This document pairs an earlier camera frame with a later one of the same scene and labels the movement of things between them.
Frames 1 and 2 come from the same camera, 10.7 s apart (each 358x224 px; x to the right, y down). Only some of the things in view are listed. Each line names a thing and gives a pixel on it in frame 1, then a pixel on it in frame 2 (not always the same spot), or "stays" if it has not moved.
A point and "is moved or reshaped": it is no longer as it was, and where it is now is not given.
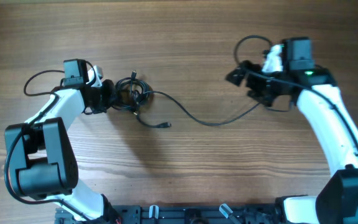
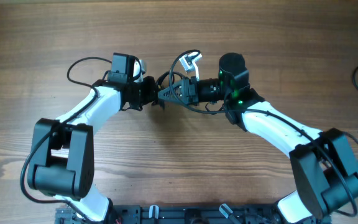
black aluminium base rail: (208, 213) stays
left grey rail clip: (153, 211) stays
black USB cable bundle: (130, 94) is moved or reshaped
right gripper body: (253, 83) -> (190, 91)
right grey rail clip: (225, 210) stays
